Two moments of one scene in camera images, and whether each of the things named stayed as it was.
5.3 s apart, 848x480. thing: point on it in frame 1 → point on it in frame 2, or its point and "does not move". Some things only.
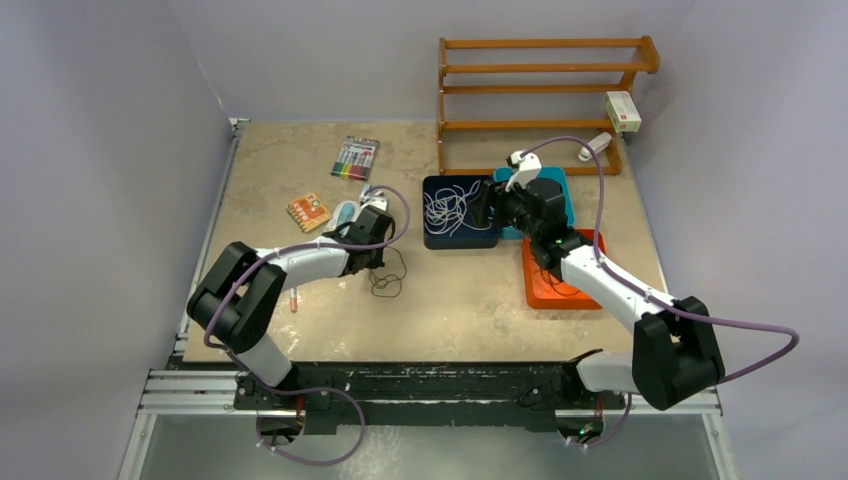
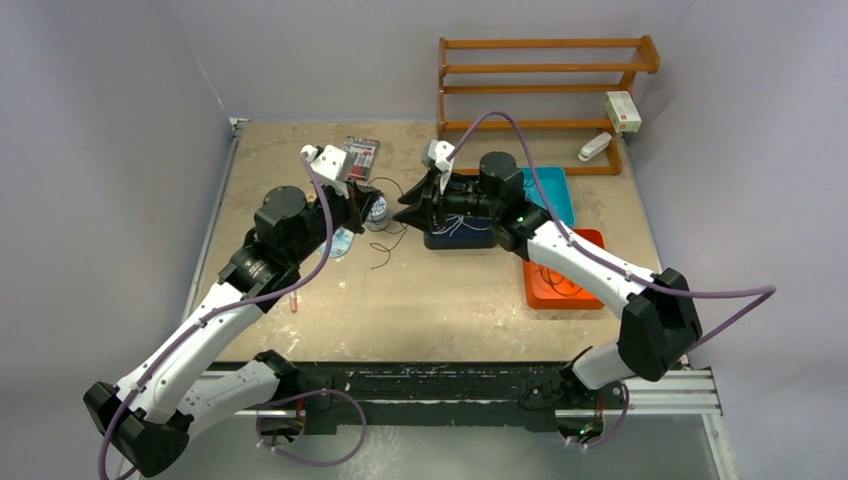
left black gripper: x=377 y=260 → x=358 y=205
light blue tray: x=512 y=232 does not move
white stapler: x=600 y=143 does not move
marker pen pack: x=356 y=158 does not move
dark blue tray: x=448 y=221 does not move
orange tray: x=544 y=290 does not move
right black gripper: x=494 y=195 → x=422 y=215
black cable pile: x=398 y=279 → x=403 y=197
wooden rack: x=651 y=66 does not move
